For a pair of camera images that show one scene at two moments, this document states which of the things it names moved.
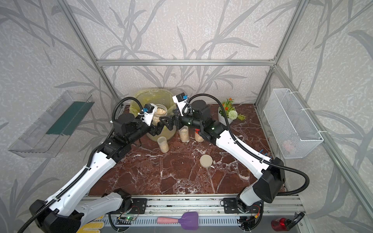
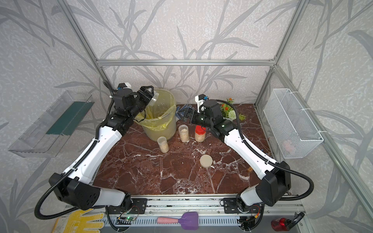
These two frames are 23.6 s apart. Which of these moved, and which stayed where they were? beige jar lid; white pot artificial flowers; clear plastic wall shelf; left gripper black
Moved: left gripper black
Stayed: white pot artificial flowers; beige jar lid; clear plastic wall shelf
